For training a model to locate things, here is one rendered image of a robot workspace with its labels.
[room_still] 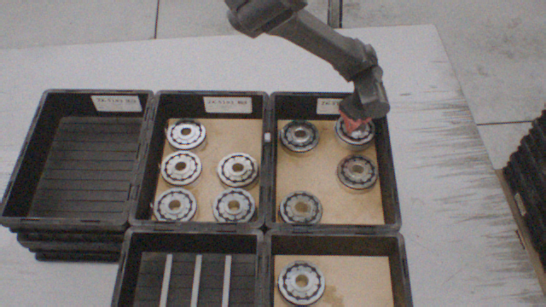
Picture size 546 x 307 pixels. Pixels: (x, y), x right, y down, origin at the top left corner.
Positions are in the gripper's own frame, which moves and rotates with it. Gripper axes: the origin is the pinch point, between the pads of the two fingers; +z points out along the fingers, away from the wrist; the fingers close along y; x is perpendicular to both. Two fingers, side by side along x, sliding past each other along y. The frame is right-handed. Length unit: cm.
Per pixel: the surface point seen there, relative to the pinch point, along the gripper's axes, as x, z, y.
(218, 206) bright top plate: 2.6, 4.8, -40.6
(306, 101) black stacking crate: 13.1, -0.9, -6.0
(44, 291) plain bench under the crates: 16, 22, -85
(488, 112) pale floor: 11, 86, 120
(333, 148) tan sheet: 0.8, 6.6, -6.0
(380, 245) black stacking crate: -28.2, 0.7, -17.9
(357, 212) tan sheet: -17.3, 6.5, -13.8
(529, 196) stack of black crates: -35, 60, 73
